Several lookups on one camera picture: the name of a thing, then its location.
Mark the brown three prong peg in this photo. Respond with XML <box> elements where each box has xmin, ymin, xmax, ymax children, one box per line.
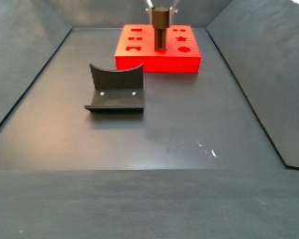
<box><xmin>153</xmin><ymin>7</ymin><xmax>170</xmax><ymax>50</ymax></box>

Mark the black curved holder stand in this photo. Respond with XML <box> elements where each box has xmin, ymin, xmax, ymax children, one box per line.
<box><xmin>84</xmin><ymin>64</ymin><xmax>145</xmax><ymax>112</ymax></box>

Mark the red shape insertion block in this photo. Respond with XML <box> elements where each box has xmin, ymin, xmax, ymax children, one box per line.
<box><xmin>114</xmin><ymin>24</ymin><xmax>203</xmax><ymax>75</ymax></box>

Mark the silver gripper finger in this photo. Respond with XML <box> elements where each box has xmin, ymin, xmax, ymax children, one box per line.
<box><xmin>170</xmin><ymin>0</ymin><xmax>179</xmax><ymax>15</ymax></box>
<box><xmin>143</xmin><ymin>0</ymin><xmax>154</xmax><ymax>15</ymax></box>

